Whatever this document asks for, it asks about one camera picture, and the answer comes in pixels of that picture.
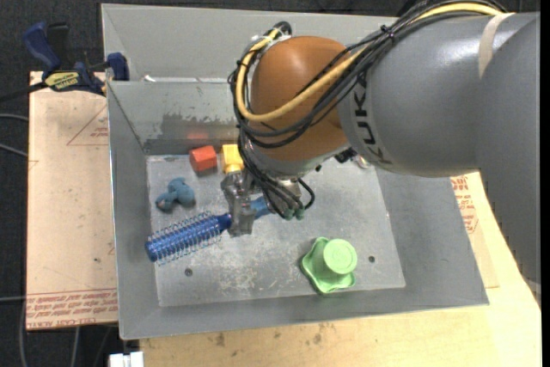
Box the brown cardboard board red print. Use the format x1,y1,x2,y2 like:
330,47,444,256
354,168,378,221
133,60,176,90
25,70,502,332

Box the yellow toy block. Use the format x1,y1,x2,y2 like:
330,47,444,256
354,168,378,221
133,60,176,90
220,144,244,175

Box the grey metal bin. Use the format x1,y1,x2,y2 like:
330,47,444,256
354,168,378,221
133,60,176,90
101,3,491,341

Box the blue hairbrush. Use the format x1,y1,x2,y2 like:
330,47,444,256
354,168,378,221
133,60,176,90
144,201,272,266

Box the red toy block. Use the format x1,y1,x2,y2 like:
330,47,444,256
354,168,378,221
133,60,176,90
188,144,219,176

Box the teal toy animal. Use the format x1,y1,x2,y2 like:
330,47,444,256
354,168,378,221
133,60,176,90
154,177,197,212

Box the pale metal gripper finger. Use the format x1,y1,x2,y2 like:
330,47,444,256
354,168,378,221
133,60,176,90
228,196,253,217
227,215,255,238

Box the black cylinder on white bracket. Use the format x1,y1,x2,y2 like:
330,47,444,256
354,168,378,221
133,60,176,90
333,146,371,169

